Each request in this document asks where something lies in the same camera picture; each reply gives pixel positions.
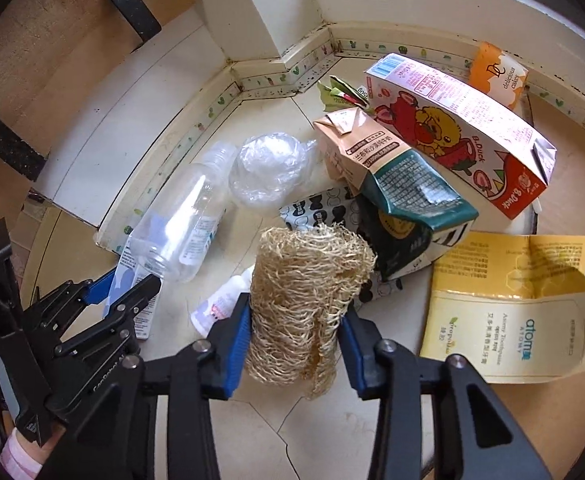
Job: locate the green wrapper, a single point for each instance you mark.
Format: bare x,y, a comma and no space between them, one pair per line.
339,95

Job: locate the left hand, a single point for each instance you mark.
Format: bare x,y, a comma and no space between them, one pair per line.
22,459

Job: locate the orange cake wrapper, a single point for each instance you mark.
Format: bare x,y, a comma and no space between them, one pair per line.
498,75

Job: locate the natural loofah sponge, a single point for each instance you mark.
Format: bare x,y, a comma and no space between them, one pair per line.
302,284

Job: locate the black white patterned box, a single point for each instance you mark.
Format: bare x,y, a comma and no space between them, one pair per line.
337,206

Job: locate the crumpled clear plastic wrap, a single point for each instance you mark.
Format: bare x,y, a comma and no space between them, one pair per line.
268,169

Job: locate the wooden cutting board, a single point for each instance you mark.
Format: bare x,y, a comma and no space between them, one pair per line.
54,53

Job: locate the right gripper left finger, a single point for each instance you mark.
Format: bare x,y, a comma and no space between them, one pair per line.
209,369

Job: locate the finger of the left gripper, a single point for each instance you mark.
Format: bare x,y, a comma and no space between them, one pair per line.
118,324
97,291

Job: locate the brown green milk carton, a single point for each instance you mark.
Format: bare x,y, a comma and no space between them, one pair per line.
408,213

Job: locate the white blue flat package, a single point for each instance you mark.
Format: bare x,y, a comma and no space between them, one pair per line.
128,273

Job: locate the clear plastic bottle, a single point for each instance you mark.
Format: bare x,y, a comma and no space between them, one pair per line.
177,229

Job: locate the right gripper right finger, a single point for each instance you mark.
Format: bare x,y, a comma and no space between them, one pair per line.
476,436

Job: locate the yellow toothpaste box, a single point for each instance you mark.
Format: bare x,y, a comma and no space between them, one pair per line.
513,305

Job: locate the small white bottle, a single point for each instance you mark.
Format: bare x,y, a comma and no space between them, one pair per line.
220,305

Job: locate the pink strawberry duck box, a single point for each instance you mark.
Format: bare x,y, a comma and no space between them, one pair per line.
491,148

